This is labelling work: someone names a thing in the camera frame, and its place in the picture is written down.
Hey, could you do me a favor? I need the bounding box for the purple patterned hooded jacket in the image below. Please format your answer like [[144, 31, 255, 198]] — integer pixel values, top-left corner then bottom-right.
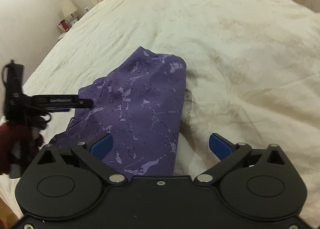
[[50, 47, 187, 178]]

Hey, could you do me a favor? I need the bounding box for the left cream nightstand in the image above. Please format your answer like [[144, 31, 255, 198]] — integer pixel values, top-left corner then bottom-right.
[[58, 32, 67, 40]]

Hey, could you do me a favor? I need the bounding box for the left bedside lamp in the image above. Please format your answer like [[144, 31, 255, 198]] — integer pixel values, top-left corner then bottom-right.
[[60, 0, 77, 18]]

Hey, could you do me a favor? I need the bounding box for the cream floral bedspread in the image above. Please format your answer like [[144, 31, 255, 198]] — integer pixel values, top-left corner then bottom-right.
[[24, 0, 319, 225]]

